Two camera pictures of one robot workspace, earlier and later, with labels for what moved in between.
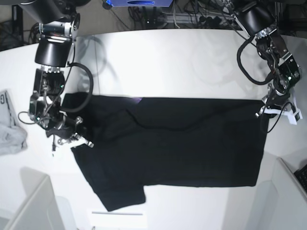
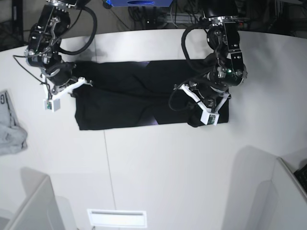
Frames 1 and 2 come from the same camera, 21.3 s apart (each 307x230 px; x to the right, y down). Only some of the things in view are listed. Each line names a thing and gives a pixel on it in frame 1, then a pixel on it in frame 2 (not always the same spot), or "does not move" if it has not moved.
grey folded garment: (13, 137) does not move
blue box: (139, 3) does not move
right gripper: (277, 99) to (210, 96)
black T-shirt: (138, 142) to (126, 94)
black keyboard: (301, 175) does not move
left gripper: (65, 128) to (61, 74)
